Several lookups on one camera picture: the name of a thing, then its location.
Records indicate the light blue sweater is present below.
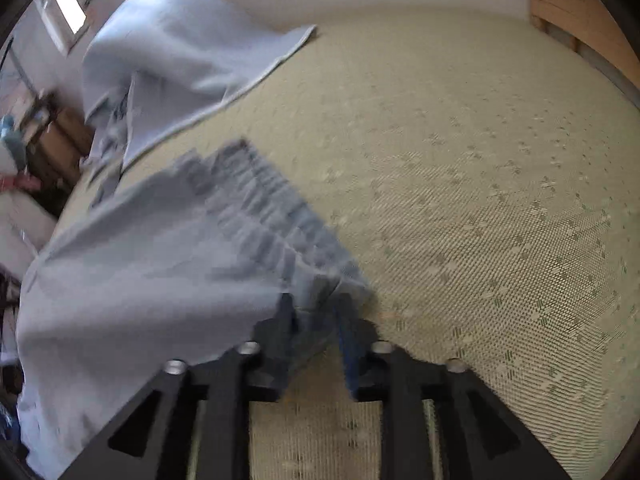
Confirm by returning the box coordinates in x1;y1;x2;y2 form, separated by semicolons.
16;139;371;479

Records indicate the grey blue storage bag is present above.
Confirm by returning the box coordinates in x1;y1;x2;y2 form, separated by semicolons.
81;0;317;204

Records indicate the wooden headboard panel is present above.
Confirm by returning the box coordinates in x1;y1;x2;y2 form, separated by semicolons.
529;0;639;88

